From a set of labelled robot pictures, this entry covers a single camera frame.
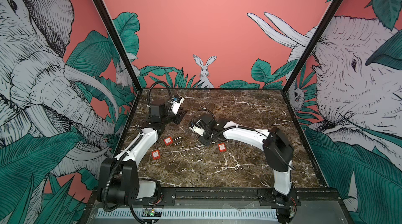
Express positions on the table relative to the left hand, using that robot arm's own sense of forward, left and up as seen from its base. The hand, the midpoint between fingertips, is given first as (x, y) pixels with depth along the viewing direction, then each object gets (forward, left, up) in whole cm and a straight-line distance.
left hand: (183, 106), depth 84 cm
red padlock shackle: (-11, +10, -19) cm, 24 cm away
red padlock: (-19, +16, -19) cm, 32 cm away
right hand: (-11, -8, -13) cm, 19 cm away
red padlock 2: (-16, -21, -19) cm, 33 cm away
